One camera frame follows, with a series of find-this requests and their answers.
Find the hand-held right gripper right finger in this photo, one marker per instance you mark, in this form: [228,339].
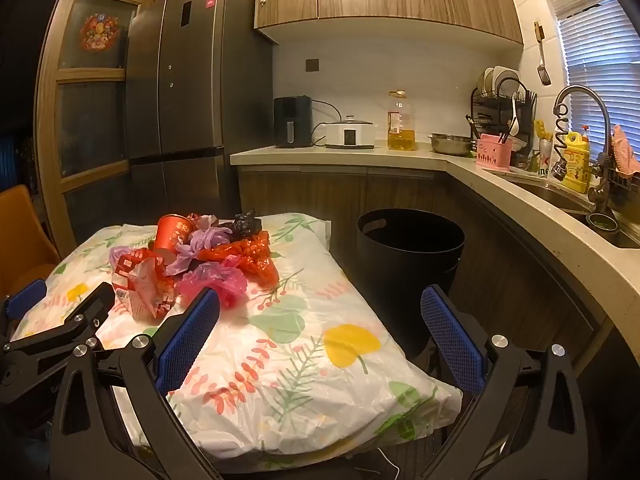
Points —
[450,340]

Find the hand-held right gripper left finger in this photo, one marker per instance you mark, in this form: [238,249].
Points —
[187,340]

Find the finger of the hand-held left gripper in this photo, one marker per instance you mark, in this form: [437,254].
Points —
[92,305]
[27,297]

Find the red and white snack packet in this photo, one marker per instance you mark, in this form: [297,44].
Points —
[145,290]

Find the purple plastic bag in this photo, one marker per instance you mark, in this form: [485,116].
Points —
[120,257]
[205,240]

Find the pink plastic bag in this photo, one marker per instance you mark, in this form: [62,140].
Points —
[210,285]

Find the black trash bin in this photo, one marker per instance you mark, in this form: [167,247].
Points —
[400,270]

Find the orange-red plastic bag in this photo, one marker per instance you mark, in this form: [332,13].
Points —
[250,255]

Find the red paper cup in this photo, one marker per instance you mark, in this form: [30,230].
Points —
[172,232]

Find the black plastic bag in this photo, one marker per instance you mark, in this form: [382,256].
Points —
[245,222]

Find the orange chair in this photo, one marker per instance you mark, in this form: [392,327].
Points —
[20,240]

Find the floral tablecloth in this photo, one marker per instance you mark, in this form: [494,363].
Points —
[300,360]

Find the steel sink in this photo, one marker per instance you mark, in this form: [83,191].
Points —
[550,200]

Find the round sink strainer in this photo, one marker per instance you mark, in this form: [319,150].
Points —
[601,222]

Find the pink utensil holder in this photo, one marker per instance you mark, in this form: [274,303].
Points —
[492,152]

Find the steel bowl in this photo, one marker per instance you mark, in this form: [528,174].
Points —
[450,144]

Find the cooking oil bottle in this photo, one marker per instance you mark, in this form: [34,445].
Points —
[401,130]

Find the yellow detergent bottle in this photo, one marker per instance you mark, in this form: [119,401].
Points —
[577,160]

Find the white ladle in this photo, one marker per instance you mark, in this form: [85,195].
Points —
[512,122]

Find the white rice cooker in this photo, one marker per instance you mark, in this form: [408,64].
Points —
[350,134]

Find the wooden glass door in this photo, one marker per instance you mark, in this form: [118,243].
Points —
[90,74]

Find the black dish rack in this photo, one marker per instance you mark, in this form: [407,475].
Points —
[482,110]

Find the black faucet rack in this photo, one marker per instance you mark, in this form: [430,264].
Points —
[622,182]

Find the black air fryer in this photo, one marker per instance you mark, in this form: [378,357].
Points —
[292,122]

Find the grey refrigerator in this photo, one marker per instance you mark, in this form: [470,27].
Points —
[200,85]

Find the pink cloth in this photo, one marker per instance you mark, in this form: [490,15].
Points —
[625,152]

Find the white plate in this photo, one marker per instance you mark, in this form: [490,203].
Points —
[502,77]

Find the round red door decoration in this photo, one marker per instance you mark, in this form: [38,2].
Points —
[100,32]

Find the hanging metal spatula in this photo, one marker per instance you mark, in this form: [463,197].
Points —
[544,76]

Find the steel kitchen faucet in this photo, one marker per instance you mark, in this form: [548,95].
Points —
[582,90]

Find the white window blind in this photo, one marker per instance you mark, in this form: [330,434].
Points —
[600,60]

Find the dark wall socket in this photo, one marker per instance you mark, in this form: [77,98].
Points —
[312,65]

